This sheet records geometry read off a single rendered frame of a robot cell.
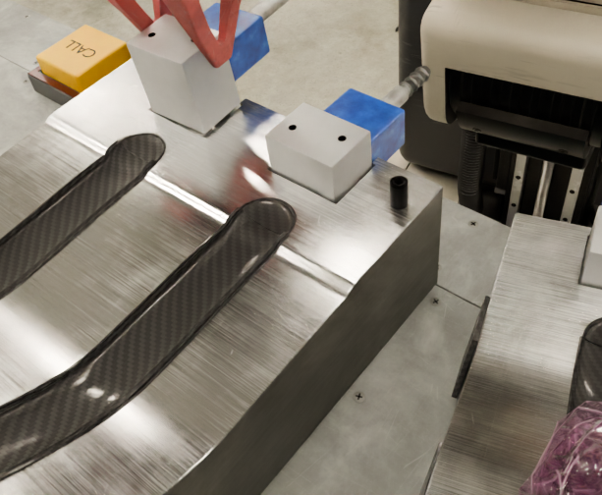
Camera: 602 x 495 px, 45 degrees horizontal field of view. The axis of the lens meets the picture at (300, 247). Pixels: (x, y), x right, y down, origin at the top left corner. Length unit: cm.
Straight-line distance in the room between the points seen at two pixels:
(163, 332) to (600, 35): 48
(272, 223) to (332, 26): 183
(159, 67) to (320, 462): 25
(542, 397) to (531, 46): 40
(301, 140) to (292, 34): 180
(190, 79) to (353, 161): 11
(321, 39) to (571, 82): 151
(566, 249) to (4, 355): 31
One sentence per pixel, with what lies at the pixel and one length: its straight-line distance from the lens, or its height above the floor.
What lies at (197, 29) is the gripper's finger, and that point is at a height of 97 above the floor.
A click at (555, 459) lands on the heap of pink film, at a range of 32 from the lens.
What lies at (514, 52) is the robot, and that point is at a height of 78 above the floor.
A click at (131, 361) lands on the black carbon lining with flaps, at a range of 38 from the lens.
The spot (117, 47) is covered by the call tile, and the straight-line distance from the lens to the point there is 68.
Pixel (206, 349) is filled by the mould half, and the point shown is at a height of 88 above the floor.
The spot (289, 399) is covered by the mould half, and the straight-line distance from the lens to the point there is 38.
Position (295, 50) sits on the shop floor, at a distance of 214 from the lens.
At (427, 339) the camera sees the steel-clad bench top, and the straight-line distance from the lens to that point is 46.
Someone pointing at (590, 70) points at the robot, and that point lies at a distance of 70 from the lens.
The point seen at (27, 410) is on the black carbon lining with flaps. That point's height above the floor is 89.
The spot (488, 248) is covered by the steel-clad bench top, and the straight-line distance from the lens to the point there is 51.
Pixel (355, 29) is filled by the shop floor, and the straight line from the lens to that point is 220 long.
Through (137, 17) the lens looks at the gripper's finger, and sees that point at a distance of 48.
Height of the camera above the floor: 118
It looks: 49 degrees down
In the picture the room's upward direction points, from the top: 9 degrees counter-clockwise
